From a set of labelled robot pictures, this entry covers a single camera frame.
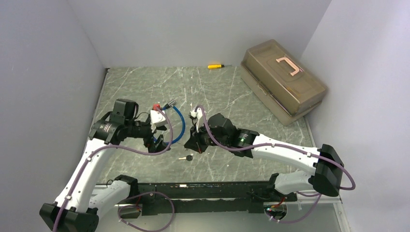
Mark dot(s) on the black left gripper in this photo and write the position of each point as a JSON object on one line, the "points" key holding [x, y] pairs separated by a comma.
{"points": [[156, 146]]}

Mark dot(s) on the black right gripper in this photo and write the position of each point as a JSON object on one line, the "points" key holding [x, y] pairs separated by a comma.
{"points": [[195, 142]]}

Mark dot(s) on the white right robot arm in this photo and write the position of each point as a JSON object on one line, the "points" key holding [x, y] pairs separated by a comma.
{"points": [[319, 169]]}

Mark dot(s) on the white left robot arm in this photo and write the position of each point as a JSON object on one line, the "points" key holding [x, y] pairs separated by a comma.
{"points": [[77, 209]]}

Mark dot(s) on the black head key on table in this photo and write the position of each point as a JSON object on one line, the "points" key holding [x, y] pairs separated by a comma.
{"points": [[188, 158]]}

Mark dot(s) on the yellow screwdriver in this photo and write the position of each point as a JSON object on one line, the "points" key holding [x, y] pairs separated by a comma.
{"points": [[217, 66]]}

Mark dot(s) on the brown translucent storage box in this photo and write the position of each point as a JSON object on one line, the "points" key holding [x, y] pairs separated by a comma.
{"points": [[281, 82]]}

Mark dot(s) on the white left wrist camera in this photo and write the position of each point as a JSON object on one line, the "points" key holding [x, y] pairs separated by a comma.
{"points": [[157, 118]]}

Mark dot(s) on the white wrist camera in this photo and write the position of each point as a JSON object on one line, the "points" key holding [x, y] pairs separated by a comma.
{"points": [[157, 118], [196, 116]]}

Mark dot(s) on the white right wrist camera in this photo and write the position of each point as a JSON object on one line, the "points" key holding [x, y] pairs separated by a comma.
{"points": [[196, 116]]}

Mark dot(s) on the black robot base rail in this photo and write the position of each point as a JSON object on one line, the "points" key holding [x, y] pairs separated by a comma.
{"points": [[205, 197]]}

